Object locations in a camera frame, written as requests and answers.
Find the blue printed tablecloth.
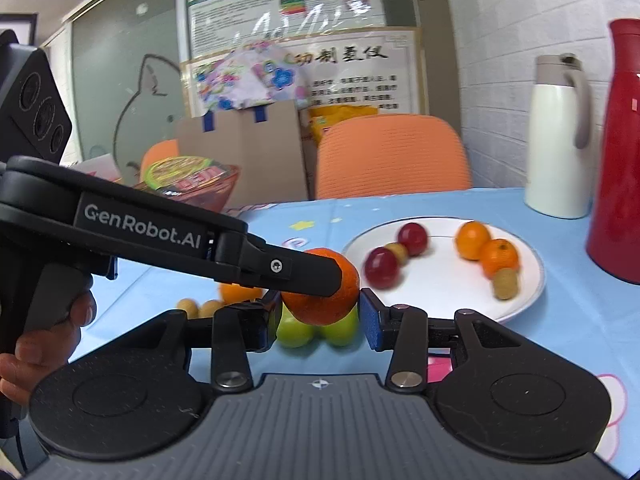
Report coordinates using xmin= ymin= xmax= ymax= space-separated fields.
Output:
xmin=65 ymin=187 xmax=640 ymax=466

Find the large smooth orange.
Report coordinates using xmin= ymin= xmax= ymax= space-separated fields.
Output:
xmin=218 ymin=282 xmax=266 ymax=305

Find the mandarin with stem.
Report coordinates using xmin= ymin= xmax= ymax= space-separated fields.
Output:
xmin=480 ymin=238 xmax=521 ymax=281

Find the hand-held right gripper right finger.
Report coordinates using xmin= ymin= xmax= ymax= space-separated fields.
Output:
xmin=359 ymin=287 xmax=523 ymax=394

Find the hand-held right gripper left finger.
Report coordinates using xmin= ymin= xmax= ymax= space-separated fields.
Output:
xmin=115 ymin=290 xmax=284 ymax=394

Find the pink plastic bowl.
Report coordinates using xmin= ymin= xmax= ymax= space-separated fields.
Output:
xmin=132 ymin=165 xmax=241 ymax=213

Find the bumpy mandarin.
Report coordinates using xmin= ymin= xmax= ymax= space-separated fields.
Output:
xmin=281 ymin=248 xmax=361 ymax=326

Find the white plate with dark rim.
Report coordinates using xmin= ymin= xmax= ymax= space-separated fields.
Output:
xmin=341 ymin=216 xmax=547 ymax=323

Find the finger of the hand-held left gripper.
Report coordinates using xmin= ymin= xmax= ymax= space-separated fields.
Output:
xmin=210 ymin=233 xmax=344 ymax=299

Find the orange mesh chair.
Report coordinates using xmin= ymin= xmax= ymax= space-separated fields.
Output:
xmin=315 ymin=114 xmax=473 ymax=200

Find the white thermos jug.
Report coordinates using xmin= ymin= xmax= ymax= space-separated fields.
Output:
xmin=523 ymin=53 xmax=601 ymax=219

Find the instant noodle cup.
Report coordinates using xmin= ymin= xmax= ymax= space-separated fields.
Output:
xmin=145 ymin=156 xmax=236 ymax=196

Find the framed text wall poster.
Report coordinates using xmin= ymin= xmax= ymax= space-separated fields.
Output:
xmin=180 ymin=27 xmax=426 ymax=118

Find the brown cardboard box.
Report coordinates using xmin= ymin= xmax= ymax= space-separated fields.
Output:
xmin=175 ymin=100 xmax=309 ymax=206

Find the glossy wall notice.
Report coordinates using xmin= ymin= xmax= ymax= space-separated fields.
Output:
xmin=185 ymin=0 xmax=388 ymax=58

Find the green jujube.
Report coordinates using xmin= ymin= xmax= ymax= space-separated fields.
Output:
xmin=317 ymin=305 xmax=360 ymax=347
xmin=276 ymin=305 xmax=316 ymax=348

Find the dark red plum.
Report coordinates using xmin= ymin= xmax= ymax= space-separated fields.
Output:
xmin=364 ymin=247 xmax=401 ymax=289
xmin=397 ymin=222 xmax=430 ymax=257

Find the person's left hand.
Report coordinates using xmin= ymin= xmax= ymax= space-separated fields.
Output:
xmin=0 ymin=291 xmax=97 ymax=406

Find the red thermos jug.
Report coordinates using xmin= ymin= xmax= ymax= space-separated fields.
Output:
xmin=586 ymin=18 xmax=640 ymax=283

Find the cartoon animal outline decal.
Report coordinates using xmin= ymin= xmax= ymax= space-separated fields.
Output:
xmin=112 ymin=52 xmax=183 ymax=181

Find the floral cloth bag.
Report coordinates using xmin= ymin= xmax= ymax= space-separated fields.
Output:
xmin=194 ymin=42 xmax=312 ymax=113

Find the yellow plastic bag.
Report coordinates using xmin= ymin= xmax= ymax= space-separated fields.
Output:
xmin=307 ymin=105 xmax=378 ymax=161

